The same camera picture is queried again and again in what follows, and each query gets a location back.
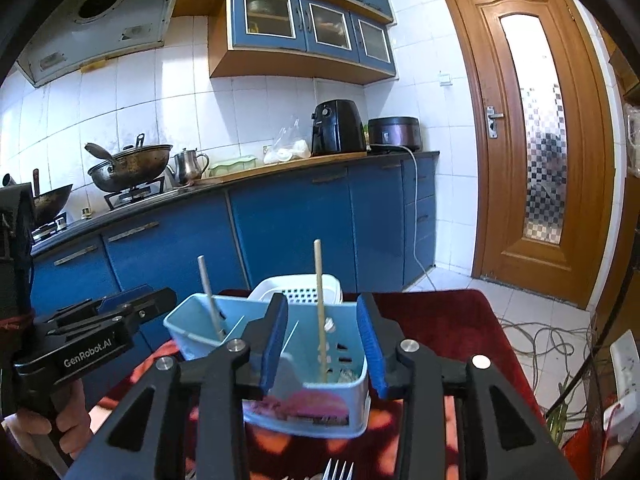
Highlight blue base cabinets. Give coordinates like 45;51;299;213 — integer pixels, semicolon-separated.
30;152;441;391

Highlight grey floor cables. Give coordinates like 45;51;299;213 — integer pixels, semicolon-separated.
497;310;601;396

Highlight glass door wall cabinet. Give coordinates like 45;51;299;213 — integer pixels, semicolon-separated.
209;0;398;86

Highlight green onions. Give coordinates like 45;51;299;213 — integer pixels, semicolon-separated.
545;385;573;443

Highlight red bag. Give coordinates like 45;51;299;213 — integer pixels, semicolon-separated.
565;410;616;480

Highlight light blue utensil holder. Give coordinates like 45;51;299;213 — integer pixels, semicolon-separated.
164;292;371;440

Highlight range hood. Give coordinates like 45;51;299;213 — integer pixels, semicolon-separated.
15;0;188;88

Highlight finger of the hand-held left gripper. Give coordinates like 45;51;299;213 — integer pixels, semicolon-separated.
47;287;177;343
35;284;153;328

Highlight person's left hand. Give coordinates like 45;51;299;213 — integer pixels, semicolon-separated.
0;380;93;461

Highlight small black wok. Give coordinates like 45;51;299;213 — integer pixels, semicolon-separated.
30;169;74;226

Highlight white power strip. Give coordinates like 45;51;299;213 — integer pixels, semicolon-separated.
609;330;640;411

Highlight gas stove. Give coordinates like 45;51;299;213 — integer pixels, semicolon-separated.
31;176;173;243

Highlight black air fryer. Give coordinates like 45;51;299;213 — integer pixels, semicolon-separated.
311;100;368;157

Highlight steel kettle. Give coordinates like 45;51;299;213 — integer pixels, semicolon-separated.
173;147;210;186

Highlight green tray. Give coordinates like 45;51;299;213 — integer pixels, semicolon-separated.
207;156;258;177

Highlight wooden chopstick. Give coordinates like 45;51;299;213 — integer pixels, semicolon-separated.
197;256;226;341
313;240;328;383

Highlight large wok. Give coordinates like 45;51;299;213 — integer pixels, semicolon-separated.
87;134;173;193

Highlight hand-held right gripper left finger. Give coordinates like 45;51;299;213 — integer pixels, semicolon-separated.
62;292;291;480

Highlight red patterned blanket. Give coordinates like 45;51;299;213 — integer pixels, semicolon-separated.
92;287;551;480

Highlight metal fork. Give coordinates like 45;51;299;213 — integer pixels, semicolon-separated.
322;460;355;480

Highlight dark rice cooker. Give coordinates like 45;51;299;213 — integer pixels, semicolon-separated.
367;116;422;153

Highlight metal door handle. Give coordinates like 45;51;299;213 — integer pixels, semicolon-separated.
486;106;506;140

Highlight clear plastic bag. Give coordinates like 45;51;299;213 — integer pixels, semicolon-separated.
262;117;313;165

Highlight white perforated basket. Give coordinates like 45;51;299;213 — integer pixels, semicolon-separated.
248;274;343;306

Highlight wooden door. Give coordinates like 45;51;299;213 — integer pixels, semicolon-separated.
439;0;618;311

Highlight white power cable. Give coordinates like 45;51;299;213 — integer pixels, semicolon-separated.
370;145;441;286

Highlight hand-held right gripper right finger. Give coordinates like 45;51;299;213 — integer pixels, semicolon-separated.
356;292;581;480

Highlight metal ladle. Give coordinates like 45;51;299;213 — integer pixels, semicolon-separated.
84;142;117;165

